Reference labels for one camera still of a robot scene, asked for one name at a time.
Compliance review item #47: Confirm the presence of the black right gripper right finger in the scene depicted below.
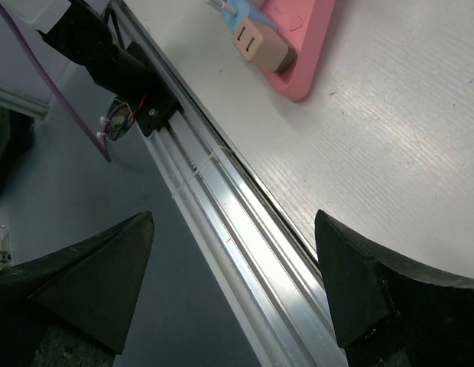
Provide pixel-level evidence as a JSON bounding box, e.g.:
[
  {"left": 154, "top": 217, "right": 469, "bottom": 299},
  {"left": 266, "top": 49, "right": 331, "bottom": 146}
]
[{"left": 315, "top": 210, "right": 474, "bottom": 366}]

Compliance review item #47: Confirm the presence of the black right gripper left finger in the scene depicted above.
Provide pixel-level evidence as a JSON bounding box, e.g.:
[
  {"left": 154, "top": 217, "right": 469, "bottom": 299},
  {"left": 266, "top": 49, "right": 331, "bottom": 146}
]
[{"left": 0, "top": 211, "right": 154, "bottom": 366}]

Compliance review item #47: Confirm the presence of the brown charger plug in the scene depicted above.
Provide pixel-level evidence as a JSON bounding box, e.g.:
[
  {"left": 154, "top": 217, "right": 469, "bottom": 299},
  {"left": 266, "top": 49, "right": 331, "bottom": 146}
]
[{"left": 232, "top": 18, "right": 297, "bottom": 74}]

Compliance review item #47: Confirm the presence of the pink triangular power strip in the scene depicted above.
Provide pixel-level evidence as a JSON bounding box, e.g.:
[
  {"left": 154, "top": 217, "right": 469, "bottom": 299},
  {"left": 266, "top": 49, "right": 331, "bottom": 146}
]
[{"left": 261, "top": 0, "right": 336, "bottom": 102}]

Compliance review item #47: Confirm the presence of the white charger plug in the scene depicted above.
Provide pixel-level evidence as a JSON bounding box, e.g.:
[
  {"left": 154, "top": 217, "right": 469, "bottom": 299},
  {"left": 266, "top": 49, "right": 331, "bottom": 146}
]
[{"left": 206, "top": 0, "right": 225, "bottom": 11}]

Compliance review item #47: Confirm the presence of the blue charger plug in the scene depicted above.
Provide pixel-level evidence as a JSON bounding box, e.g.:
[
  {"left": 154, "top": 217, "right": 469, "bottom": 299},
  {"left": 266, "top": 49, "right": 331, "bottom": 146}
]
[{"left": 219, "top": 0, "right": 278, "bottom": 34}]

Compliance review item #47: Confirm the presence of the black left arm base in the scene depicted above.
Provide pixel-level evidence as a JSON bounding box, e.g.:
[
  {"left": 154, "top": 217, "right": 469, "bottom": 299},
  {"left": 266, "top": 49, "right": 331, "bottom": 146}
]
[{"left": 41, "top": 1, "right": 180, "bottom": 137}]

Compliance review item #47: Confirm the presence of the aluminium frame rail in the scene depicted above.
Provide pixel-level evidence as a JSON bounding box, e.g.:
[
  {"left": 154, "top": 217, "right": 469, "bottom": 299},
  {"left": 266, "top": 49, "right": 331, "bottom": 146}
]
[{"left": 0, "top": 0, "right": 349, "bottom": 367}]

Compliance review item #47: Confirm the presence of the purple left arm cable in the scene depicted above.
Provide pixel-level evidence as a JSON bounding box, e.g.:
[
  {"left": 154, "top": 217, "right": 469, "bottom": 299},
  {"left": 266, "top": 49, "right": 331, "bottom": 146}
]
[{"left": 0, "top": 0, "right": 112, "bottom": 164}]

